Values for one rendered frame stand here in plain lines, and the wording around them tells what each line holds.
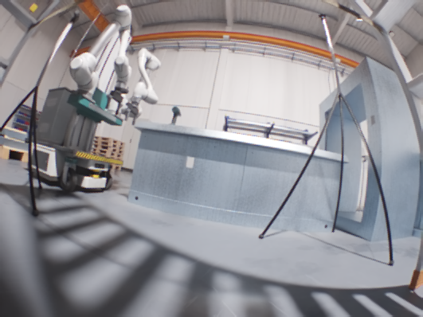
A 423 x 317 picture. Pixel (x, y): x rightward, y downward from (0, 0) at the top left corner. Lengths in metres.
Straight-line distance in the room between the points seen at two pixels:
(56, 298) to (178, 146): 1.19
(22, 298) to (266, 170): 1.38
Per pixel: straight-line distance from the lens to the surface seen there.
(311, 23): 9.61
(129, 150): 6.84
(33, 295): 0.47
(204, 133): 1.26
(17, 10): 1.07
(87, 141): 1.85
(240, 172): 1.28
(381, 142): 1.57
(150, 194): 1.38
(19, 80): 11.79
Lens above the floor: 0.31
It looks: 6 degrees up
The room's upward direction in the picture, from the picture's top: 10 degrees clockwise
